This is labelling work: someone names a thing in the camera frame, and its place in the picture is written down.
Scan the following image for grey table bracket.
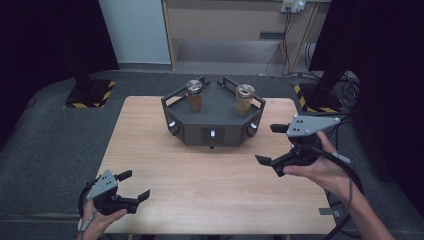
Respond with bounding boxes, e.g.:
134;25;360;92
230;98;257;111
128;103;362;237
318;207;343;218

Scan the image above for right hand-held gripper cable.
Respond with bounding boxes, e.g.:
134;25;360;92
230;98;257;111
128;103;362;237
309;145;365;240

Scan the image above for white power strip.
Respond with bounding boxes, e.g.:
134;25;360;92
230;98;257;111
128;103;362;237
280;0;307;14

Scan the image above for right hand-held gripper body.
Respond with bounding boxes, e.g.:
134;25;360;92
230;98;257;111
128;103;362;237
271;114;342;178

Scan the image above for black corner rack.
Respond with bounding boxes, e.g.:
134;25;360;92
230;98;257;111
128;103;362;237
160;75;267;150

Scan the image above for brown spice jar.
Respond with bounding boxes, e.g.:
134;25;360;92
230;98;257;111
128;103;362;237
185;79;204;113

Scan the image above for hand-held gripper cable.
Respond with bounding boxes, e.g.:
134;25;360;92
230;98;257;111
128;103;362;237
309;145;365;240
77;179;101;233

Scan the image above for white panel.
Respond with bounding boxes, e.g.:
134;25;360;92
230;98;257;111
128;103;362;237
98;0;172;65

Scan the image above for black hanging cables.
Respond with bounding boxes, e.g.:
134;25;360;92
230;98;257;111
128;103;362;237
265;11;313;78

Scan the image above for black curtain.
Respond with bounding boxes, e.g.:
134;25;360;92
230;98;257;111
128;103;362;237
308;0;424;216
0;0;120;148

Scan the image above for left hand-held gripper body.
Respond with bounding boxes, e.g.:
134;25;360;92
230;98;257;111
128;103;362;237
85;169;140;216

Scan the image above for person's left hand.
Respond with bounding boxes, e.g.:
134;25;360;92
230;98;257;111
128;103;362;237
77;199;128;240

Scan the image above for black stand with striped base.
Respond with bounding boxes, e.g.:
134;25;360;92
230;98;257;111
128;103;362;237
293;64;348;114
64;49;117;109

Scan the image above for person's right hand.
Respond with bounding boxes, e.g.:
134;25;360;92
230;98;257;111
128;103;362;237
283;130;355;201

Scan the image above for black floor cables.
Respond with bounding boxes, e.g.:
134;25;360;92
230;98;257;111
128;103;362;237
299;71;363;141

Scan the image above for left hand-held gripper cable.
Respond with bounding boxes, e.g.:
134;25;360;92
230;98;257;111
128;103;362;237
77;179;101;233

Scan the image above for yellow spice jar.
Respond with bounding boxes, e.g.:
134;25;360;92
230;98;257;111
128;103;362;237
235;83;257;117

